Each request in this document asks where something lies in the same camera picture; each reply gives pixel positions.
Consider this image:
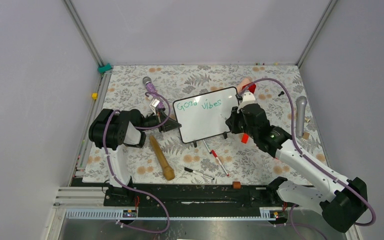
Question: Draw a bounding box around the tan wooden cube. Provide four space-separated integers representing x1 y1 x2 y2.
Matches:
302 132 311 140

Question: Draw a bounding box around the teal clamp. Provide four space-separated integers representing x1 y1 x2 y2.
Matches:
97 63 113 74

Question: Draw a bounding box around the brown small block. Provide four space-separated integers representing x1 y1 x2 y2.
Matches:
232 181 242 189

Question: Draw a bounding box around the purple cable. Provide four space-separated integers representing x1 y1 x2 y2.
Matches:
237 78 377 240
102 92 172 233

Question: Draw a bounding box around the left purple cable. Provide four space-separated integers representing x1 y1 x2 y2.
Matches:
102 92 172 233

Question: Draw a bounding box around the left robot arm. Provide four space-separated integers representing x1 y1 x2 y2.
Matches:
88 107 182 206

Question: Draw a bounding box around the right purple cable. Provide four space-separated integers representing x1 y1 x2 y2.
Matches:
237 78 377 240

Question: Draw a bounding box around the yellow small cube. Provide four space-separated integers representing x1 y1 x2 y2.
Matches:
91 92 98 100

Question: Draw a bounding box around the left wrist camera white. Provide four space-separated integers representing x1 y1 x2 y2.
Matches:
149 98 160 115

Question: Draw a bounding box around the red square block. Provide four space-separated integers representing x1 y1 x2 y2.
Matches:
247 83 256 94

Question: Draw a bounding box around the blue capped marker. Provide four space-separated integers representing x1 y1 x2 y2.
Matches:
202 139 212 153

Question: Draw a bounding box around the floral patterned mat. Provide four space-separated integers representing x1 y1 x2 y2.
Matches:
81 64 335 186

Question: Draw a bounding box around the purple glitter microphone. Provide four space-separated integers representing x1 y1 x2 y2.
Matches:
142 76 165 110

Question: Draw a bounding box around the red rectangular block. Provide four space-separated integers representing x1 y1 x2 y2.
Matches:
241 133 249 144

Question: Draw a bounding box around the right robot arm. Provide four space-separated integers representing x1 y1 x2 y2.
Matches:
225 103 368 233

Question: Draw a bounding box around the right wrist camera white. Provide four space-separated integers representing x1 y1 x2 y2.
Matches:
236 91 256 113

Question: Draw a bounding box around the black capped marker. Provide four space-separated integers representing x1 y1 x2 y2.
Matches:
184 167 215 181

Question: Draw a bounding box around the silver grey microphone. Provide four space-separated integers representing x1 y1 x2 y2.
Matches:
295 96 308 138

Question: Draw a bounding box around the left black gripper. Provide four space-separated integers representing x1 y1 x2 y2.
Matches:
139 108 182 133

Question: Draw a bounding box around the white whiteboard black frame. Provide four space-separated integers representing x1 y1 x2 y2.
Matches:
172 86 239 144

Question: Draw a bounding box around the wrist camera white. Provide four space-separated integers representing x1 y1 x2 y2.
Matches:
236 91 256 113
149 98 160 115

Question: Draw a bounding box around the red capped marker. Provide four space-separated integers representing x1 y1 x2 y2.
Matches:
210 149 230 177

